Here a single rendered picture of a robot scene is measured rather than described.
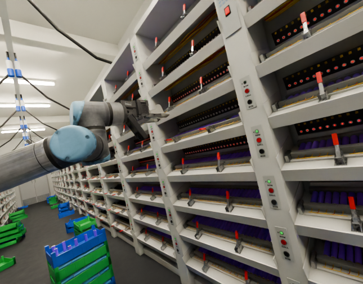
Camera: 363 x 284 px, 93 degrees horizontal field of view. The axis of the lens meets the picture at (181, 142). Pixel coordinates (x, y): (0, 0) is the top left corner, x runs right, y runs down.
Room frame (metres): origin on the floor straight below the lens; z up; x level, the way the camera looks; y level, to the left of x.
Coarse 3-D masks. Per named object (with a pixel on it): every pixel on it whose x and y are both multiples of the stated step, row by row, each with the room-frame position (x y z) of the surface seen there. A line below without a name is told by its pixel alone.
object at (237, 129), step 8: (232, 112) 0.90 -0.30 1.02; (240, 112) 0.69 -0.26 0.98; (208, 120) 1.03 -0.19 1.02; (184, 128) 1.19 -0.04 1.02; (224, 128) 0.77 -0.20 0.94; (232, 128) 0.73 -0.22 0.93; (240, 128) 0.70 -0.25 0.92; (168, 136) 1.20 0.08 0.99; (192, 136) 0.95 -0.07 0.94; (200, 136) 0.86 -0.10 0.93; (208, 136) 0.83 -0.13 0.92; (216, 136) 0.80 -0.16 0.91; (224, 136) 0.77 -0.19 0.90; (232, 136) 0.75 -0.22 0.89; (160, 144) 1.14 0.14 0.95; (168, 144) 1.09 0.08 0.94; (176, 144) 1.02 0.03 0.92; (184, 144) 0.97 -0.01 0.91; (192, 144) 0.93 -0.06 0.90; (200, 144) 0.89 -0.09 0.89
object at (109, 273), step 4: (112, 268) 1.20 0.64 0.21; (108, 272) 1.17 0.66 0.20; (112, 272) 1.19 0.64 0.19; (100, 276) 1.14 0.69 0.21; (104, 276) 1.15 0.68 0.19; (108, 276) 1.17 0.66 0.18; (112, 276) 1.19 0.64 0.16; (96, 280) 1.12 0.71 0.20; (100, 280) 1.13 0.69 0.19; (104, 280) 1.15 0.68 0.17
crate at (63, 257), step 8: (88, 232) 1.30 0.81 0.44; (104, 232) 1.19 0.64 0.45; (72, 240) 1.22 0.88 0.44; (80, 240) 1.25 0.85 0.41; (88, 240) 1.12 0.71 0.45; (96, 240) 1.15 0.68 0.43; (104, 240) 1.19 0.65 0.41; (48, 248) 1.11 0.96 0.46; (72, 248) 1.05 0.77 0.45; (80, 248) 1.08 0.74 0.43; (88, 248) 1.11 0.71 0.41; (48, 256) 1.04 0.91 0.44; (56, 256) 0.99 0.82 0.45; (64, 256) 1.02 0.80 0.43; (72, 256) 1.04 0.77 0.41; (56, 264) 0.99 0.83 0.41
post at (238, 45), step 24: (240, 0) 0.63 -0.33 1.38; (240, 48) 0.64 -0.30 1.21; (264, 48) 0.71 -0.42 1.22; (240, 72) 0.66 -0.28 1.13; (240, 96) 0.68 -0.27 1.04; (264, 96) 0.63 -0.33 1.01; (264, 120) 0.63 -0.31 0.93; (264, 168) 0.66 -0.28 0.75; (264, 192) 0.67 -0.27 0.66; (288, 192) 0.63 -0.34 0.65; (288, 216) 0.62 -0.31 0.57; (288, 264) 0.65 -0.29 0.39
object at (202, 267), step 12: (192, 252) 1.17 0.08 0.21; (204, 252) 1.13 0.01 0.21; (192, 264) 1.11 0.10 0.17; (204, 264) 1.03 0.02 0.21; (216, 264) 1.03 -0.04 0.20; (228, 264) 0.98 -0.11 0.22; (240, 264) 0.95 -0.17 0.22; (204, 276) 1.03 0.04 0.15; (216, 276) 0.97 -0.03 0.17; (228, 276) 0.94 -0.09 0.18; (240, 276) 0.92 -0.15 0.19; (252, 276) 0.87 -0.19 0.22; (264, 276) 0.85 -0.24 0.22; (276, 276) 0.83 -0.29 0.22
